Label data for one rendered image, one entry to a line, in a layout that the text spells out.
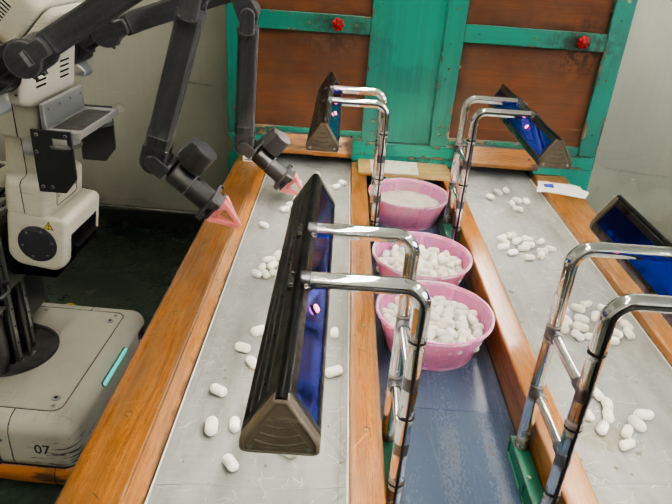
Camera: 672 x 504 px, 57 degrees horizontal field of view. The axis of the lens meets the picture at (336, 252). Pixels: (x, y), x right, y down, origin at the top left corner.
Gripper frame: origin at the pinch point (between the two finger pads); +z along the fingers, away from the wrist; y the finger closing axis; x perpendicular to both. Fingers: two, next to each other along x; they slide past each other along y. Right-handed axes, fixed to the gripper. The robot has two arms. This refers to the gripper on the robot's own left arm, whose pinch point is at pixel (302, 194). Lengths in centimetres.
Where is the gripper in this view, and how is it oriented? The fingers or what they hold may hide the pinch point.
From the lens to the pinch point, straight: 196.6
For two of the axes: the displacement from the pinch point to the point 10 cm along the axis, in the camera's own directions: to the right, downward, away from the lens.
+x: -7.0, 6.2, 3.5
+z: 7.1, 6.4, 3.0
